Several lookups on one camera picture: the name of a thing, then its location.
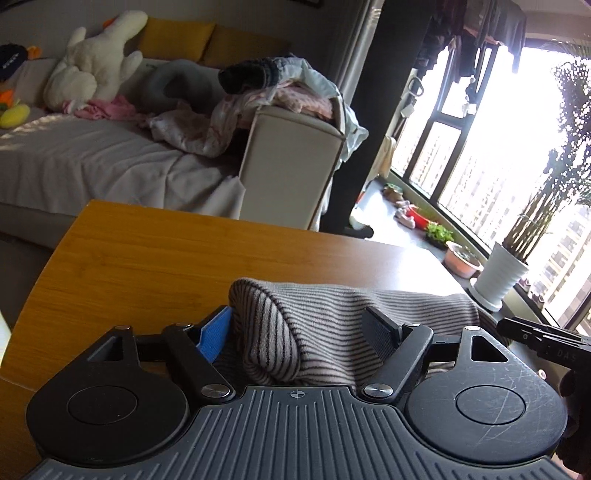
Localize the grey striped knit garment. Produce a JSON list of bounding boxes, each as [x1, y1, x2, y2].
[[228, 278, 479, 388]]

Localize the pile of clothes on armrest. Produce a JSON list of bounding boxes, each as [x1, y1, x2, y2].
[[218, 56, 369, 164]]

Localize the hanging dark clothes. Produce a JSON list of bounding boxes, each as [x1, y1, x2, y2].
[[413, 0, 527, 81]]

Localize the white ribbed plant pot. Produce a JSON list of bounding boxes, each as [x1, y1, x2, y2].
[[468, 243, 529, 312]]

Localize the pink bowl planter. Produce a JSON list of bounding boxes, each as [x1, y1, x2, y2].
[[443, 241, 483, 279]]

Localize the small green plant tray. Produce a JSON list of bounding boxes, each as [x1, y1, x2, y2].
[[425, 222, 454, 248]]

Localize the red small pot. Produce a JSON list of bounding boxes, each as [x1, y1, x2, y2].
[[406, 206, 432, 230]]

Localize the tall bamboo plant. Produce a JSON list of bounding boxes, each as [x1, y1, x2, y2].
[[502, 40, 590, 263]]

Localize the beige sofa with grey sheet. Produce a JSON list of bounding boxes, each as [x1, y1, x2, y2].
[[1, 59, 345, 248]]

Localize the floral white blanket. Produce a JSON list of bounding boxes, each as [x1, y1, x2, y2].
[[146, 102, 240, 158]]

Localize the pink cloth on sofa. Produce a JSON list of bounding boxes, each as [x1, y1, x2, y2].
[[61, 95, 146, 122]]

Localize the grey neck pillow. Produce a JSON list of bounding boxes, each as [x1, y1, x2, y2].
[[139, 59, 225, 114]]

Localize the yellow plush toy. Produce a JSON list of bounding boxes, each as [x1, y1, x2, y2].
[[0, 104, 31, 130]]

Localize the white plush duck toy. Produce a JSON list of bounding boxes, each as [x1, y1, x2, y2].
[[43, 10, 148, 111]]

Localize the orange plush toy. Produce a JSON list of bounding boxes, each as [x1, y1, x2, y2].
[[0, 90, 14, 112]]

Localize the grey curtain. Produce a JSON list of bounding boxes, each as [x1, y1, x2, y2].
[[334, 0, 385, 103]]

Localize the black bag on sofa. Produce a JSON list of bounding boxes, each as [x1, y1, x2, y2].
[[0, 43, 28, 83]]

